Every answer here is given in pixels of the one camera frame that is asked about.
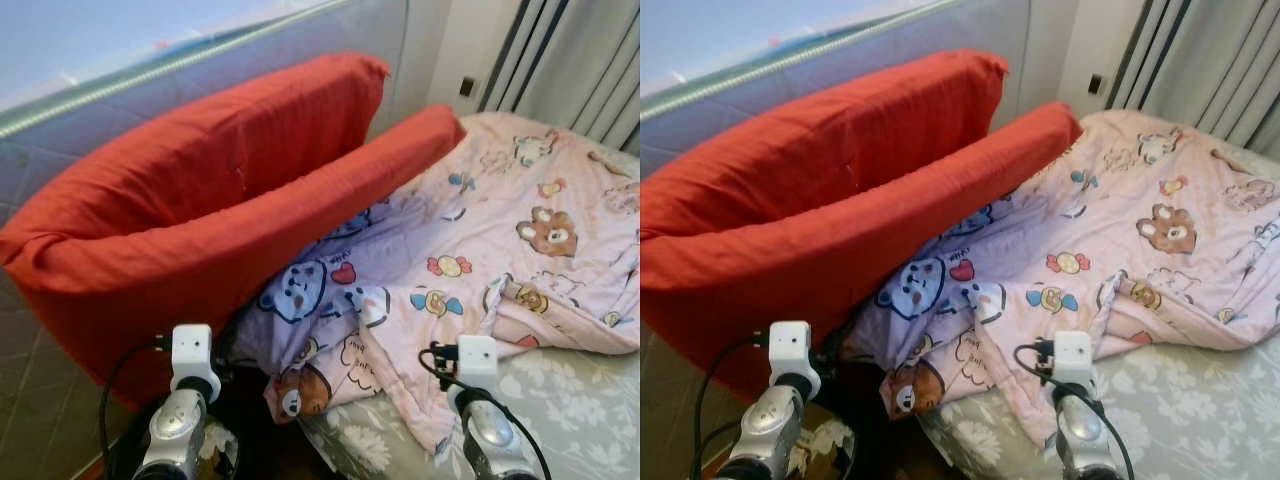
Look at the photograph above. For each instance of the grey curtain panel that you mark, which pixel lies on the grey curtain panel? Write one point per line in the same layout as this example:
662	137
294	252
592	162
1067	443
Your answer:
1210	70
580	70

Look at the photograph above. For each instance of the black wall socket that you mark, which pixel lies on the black wall socket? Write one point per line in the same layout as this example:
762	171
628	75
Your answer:
1095	85
467	87

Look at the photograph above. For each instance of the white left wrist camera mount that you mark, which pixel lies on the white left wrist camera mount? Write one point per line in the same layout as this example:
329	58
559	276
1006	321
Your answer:
790	347
192	350

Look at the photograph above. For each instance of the pink cartoon print blanket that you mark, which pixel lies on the pink cartoon print blanket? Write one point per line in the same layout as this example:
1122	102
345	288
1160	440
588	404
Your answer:
500	220
1130	220

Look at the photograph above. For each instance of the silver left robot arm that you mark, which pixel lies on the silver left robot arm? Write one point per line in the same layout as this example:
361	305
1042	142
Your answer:
770	430
175	430

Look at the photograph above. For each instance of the grey floral bed sheet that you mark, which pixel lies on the grey floral bed sheet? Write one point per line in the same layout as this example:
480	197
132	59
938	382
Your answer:
1200	420
580	420

